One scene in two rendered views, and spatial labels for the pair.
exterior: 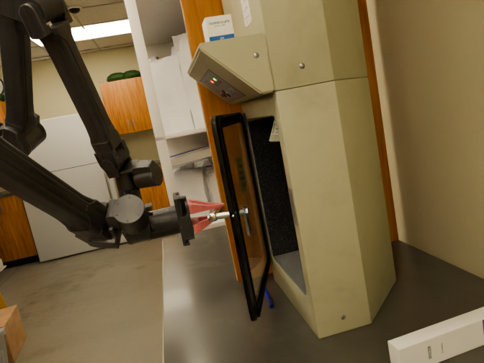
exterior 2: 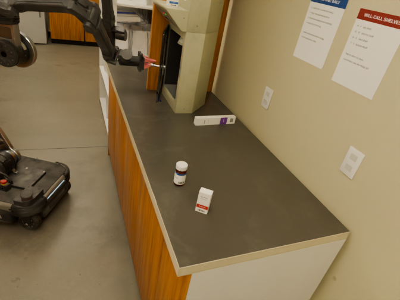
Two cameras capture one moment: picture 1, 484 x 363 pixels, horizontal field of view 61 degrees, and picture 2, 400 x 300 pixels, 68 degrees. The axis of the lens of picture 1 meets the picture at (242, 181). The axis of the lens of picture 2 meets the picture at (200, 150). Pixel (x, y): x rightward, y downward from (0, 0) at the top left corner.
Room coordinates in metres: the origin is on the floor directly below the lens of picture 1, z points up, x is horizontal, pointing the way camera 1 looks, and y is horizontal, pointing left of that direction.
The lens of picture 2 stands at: (-0.90, 0.22, 1.69)
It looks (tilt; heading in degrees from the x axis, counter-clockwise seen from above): 31 degrees down; 343
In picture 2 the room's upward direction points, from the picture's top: 11 degrees clockwise
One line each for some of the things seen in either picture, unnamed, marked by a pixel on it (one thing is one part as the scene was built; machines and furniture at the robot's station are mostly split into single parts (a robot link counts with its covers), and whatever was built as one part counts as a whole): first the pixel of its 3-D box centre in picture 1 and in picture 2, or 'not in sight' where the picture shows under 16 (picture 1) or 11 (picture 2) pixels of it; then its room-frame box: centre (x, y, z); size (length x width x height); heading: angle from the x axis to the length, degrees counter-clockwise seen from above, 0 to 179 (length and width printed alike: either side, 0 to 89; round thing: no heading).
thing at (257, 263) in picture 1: (245, 204); (162, 62); (0.88, 0.00, 1.19); 0.30 x 0.01 x 0.40; 169
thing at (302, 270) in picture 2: not in sight; (175, 178); (0.72, -0.15, 0.45); 2.05 x 0.67 x 0.90; 9
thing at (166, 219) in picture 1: (168, 221); (135, 61); (0.82, 0.16, 1.20); 0.07 x 0.07 x 0.10; 9
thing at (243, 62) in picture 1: (223, 79); (168, 14); (0.87, 0.00, 1.46); 0.32 x 0.12 x 0.10; 9
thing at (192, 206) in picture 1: (203, 215); (147, 62); (0.83, 0.09, 1.20); 0.09 x 0.07 x 0.07; 99
